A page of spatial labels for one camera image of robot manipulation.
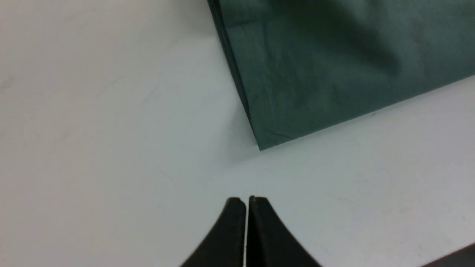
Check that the green long-sleeved shirt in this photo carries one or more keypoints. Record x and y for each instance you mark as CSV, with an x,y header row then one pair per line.
x,y
300,66

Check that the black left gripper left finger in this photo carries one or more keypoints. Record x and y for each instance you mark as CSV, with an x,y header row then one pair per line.
x,y
224,245

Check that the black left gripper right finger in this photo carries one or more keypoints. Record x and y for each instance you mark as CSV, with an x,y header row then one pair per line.
x,y
269,242

